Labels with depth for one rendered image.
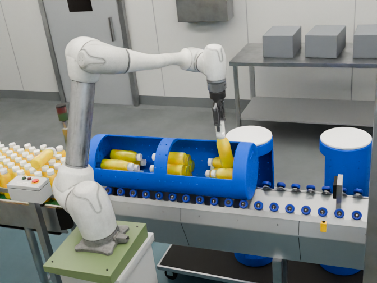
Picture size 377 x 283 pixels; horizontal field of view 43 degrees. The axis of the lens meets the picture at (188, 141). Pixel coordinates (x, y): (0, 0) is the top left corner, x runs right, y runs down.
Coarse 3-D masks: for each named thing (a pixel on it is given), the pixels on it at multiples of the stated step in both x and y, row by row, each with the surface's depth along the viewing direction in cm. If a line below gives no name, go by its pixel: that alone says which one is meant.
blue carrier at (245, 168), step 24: (96, 144) 254; (120, 144) 274; (144, 144) 268; (168, 144) 243; (192, 144) 256; (216, 144) 250; (240, 144) 233; (96, 168) 252; (144, 168) 272; (240, 168) 225; (192, 192) 240; (216, 192) 234; (240, 192) 229
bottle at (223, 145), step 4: (224, 136) 234; (220, 140) 233; (224, 140) 233; (228, 140) 235; (220, 144) 233; (224, 144) 233; (228, 144) 234; (220, 148) 234; (224, 148) 233; (228, 148) 234; (220, 152) 235; (224, 152) 234; (228, 152) 235; (220, 156) 236; (224, 156) 235; (228, 156) 235; (232, 156) 237; (220, 160) 238; (224, 160) 236; (228, 160) 236; (232, 160) 237; (224, 164) 237; (228, 164) 236; (232, 164) 237
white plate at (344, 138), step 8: (336, 128) 284; (344, 128) 282; (352, 128) 281; (320, 136) 276; (328, 136) 275; (336, 136) 274; (344, 136) 273; (352, 136) 272; (360, 136) 271; (368, 136) 270; (328, 144) 266; (336, 144) 265; (344, 144) 264; (352, 144) 263; (360, 144) 262; (368, 144) 263
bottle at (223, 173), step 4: (220, 168) 237; (224, 168) 236; (228, 168) 236; (232, 168) 235; (216, 172) 237; (220, 172) 235; (224, 172) 234; (228, 172) 234; (216, 176) 237; (220, 176) 235; (224, 176) 234; (228, 176) 233
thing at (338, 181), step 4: (336, 176) 228; (340, 176) 226; (336, 180) 225; (340, 180) 223; (336, 184) 222; (340, 184) 220; (336, 188) 222; (340, 188) 220; (336, 192) 223; (340, 192) 221; (336, 196) 223; (340, 196) 222; (336, 200) 224; (340, 200) 223; (336, 204) 225; (340, 204) 224; (336, 208) 226; (340, 208) 225
